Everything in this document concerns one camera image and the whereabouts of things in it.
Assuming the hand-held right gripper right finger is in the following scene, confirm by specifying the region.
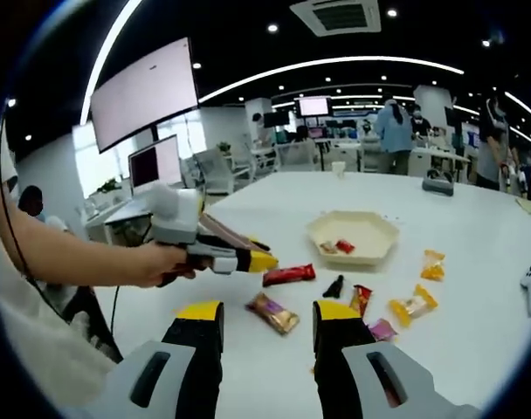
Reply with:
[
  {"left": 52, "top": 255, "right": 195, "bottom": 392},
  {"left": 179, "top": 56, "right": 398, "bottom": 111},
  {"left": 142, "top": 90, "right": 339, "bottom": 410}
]
[{"left": 313, "top": 299, "right": 483, "bottom": 419}]

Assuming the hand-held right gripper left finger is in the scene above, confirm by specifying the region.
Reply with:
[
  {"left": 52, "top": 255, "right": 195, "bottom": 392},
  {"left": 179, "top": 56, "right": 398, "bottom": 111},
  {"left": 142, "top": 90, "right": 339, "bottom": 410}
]
[{"left": 88, "top": 300, "right": 225, "bottom": 419}]

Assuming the long red food bar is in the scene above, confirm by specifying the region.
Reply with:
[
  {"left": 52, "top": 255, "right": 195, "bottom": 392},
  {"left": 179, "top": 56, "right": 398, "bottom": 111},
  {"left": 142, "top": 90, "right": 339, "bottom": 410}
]
[{"left": 262, "top": 263, "right": 317, "bottom": 288}]

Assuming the purple food packet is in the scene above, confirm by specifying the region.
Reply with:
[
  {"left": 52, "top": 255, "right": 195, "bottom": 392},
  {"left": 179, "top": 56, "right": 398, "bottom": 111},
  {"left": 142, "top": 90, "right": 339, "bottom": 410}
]
[{"left": 368, "top": 318, "right": 398, "bottom": 342}]

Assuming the orange brown food bar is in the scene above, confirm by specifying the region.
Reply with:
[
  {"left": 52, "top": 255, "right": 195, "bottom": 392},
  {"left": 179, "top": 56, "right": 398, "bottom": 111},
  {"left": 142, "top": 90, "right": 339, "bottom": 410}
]
[{"left": 349, "top": 284, "right": 374, "bottom": 318}]

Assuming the brown purple-label food bar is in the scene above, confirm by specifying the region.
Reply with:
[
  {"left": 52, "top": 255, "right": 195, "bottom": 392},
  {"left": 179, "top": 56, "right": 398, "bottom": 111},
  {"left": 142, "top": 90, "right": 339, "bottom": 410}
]
[{"left": 245, "top": 291, "right": 300, "bottom": 336}]

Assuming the yellow food packet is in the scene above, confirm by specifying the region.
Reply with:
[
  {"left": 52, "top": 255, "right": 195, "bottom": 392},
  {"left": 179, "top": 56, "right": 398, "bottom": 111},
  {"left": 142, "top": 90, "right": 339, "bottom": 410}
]
[
  {"left": 388, "top": 283, "right": 439, "bottom": 329},
  {"left": 420, "top": 249, "right": 446, "bottom": 281}
]

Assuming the cream hexagonal container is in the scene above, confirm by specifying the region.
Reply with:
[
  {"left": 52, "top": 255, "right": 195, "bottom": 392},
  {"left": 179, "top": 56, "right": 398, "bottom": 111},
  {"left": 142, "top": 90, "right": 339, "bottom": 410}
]
[{"left": 307, "top": 209, "right": 401, "bottom": 268}]

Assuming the person's left hand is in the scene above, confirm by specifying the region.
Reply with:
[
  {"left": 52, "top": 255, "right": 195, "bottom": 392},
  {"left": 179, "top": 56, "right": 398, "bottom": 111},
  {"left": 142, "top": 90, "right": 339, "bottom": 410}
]
[{"left": 138, "top": 240, "right": 197, "bottom": 288}]

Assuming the black clip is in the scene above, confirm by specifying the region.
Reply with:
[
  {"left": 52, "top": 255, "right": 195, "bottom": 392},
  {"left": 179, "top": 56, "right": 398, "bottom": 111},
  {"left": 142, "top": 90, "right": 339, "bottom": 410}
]
[{"left": 321, "top": 274, "right": 346, "bottom": 300}]

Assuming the white office chair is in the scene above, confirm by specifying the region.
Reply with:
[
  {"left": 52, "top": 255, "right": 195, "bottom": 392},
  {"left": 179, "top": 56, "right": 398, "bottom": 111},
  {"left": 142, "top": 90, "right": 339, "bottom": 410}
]
[{"left": 193, "top": 148, "right": 254, "bottom": 196}]

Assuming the curved ceiling light strip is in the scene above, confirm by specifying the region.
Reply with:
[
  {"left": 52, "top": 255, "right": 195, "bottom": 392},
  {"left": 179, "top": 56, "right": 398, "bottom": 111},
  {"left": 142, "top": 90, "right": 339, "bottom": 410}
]
[
  {"left": 198, "top": 55, "right": 466, "bottom": 105},
  {"left": 79, "top": 0, "right": 134, "bottom": 127}
]

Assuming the small hanging lit screen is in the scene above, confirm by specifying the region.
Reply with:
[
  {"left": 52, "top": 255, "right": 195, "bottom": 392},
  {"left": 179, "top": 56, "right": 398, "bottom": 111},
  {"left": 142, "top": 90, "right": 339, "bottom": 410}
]
[{"left": 298, "top": 96, "right": 332, "bottom": 118}]

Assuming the grey headset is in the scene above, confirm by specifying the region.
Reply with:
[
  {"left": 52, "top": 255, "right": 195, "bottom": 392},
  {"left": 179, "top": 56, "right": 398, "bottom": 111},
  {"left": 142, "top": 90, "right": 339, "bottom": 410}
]
[{"left": 421, "top": 168, "right": 455, "bottom": 196}]

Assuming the ceiling air vent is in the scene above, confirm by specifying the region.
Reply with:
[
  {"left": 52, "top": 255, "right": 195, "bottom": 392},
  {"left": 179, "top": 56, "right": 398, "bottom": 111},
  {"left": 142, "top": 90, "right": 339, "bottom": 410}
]
[{"left": 289, "top": 0, "right": 383, "bottom": 38}]

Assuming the large wall screen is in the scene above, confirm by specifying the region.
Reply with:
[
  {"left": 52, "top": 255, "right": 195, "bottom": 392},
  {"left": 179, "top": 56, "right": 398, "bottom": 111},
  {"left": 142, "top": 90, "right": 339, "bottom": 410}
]
[{"left": 89, "top": 37, "right": 200, "bottom": 154}]

